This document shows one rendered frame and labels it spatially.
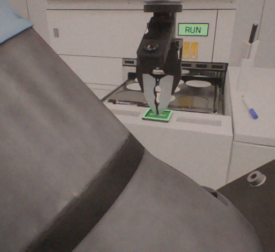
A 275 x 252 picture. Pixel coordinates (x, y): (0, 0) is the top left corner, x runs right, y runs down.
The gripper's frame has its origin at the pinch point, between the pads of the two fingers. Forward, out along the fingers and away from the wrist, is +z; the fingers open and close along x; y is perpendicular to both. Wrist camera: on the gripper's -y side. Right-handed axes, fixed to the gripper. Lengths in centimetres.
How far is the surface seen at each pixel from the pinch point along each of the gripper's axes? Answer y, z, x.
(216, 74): 57, 5, -11
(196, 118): 2.2, 1.8, -8.1
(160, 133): -4.0, 3.3, -1.6
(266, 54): 207, 17, -53
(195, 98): 33.6, 7.7, -5.5
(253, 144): -3.7, 3.2, -18.6
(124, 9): 59, -20, 28
